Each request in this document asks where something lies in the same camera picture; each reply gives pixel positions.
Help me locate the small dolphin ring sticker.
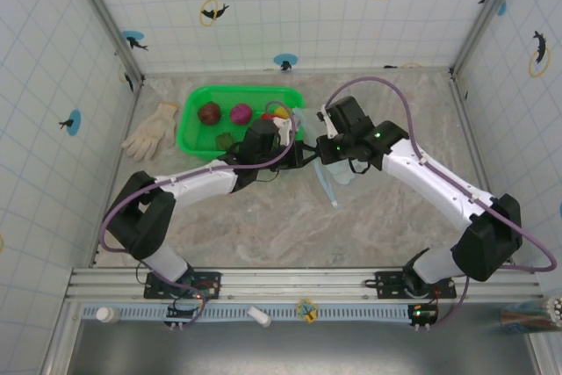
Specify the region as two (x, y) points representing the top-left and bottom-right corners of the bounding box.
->
(199, 0), (231, 27)

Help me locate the cylinder of sticks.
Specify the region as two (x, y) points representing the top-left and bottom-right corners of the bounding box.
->
(500, 295), (562, 335)

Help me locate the aluminium frame post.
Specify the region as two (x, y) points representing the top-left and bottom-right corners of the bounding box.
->
(65, 0), (145, 83)
(450, 0), (527, 78)

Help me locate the black fish ring sticker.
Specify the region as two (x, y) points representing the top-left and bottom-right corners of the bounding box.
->
(118, 62), (135, 93)

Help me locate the white knitted glove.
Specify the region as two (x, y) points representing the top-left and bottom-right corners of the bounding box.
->
(121, 101), (179, 160)

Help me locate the round tree badge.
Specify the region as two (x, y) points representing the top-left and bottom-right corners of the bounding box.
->
(296, 299), (320, 323)

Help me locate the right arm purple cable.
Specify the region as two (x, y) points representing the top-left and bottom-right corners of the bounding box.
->
(327, 76), (558, 332)

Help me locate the blue circle penguin sticker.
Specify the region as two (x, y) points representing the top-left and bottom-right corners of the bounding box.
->
(273, 53), (299, 72)

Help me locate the white plastic tube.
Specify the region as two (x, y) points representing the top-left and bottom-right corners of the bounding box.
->
(247, 305), (272, 328)

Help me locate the aluminium mounting rail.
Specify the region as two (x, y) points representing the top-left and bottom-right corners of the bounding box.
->
(65, 267), (542, 305)

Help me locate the dark red toy fruit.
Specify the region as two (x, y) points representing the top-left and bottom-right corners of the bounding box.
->
(197, 102), (222, 126)

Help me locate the magenta toy fruit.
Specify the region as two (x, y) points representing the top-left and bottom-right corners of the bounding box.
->
(229, 103), (253, 126)

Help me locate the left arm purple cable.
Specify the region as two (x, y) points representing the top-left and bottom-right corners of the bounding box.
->
(99, 100), (296, 328)

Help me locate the blue circle shark sticker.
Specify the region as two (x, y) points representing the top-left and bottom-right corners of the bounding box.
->
(121, 30), (149, 52)

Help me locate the small circuit board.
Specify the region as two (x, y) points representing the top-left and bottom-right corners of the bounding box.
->
(168, 291), (207, 320)
(407, 302), (439, 324)

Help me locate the clear zip-top bag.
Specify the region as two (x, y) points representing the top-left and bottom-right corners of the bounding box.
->
(289, 105), (368, 212)

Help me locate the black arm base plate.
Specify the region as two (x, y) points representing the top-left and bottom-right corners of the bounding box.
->
(143, 271), (223, 301)
(374, 270), (458, 300)

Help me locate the blue circle fish sticker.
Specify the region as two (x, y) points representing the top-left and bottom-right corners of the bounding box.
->
(59, 109), (83, 137)

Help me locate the green plastic basket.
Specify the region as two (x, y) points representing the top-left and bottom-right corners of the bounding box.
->
(176, 84), (306, 163)

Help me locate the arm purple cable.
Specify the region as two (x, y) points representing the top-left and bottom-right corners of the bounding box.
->
(327, 76), (558, 332)
(99, 100), (296, 328)

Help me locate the slotted white cable duct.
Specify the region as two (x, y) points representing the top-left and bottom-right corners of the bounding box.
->
(81, 302), (440, 322)

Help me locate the seahorse yellow ring sticker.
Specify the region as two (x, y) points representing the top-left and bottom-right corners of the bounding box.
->
(528, 30), (552, 78)

